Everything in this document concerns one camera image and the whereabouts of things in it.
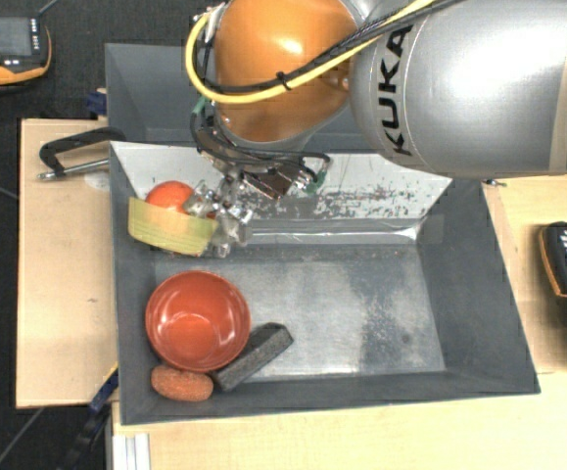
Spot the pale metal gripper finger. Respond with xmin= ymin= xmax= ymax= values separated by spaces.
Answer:
xmin=182 ymin=179 xmax=219 ymax=220
xmin=208 ymin=202 xmax=255 ymax=259

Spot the orange ball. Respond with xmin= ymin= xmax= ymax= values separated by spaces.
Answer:
xmin=144 ymin=179 xmax=197 ymax=215

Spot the red bowl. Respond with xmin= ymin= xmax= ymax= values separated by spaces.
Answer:
xmin=144 ymin=269 xmax=253 ymax=374

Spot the dark grey flat block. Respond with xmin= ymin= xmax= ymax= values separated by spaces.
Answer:
xmin=211 ymin=321 xmax=296 ymax=394

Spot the grey metal bin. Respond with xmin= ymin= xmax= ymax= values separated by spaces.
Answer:
xmin=103 ymin=42 xmax=543 ymax=427

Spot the orange-brown oval scouring pad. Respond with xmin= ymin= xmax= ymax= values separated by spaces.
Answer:
xmin=150 ymin=363 xmax=215 ymax=403

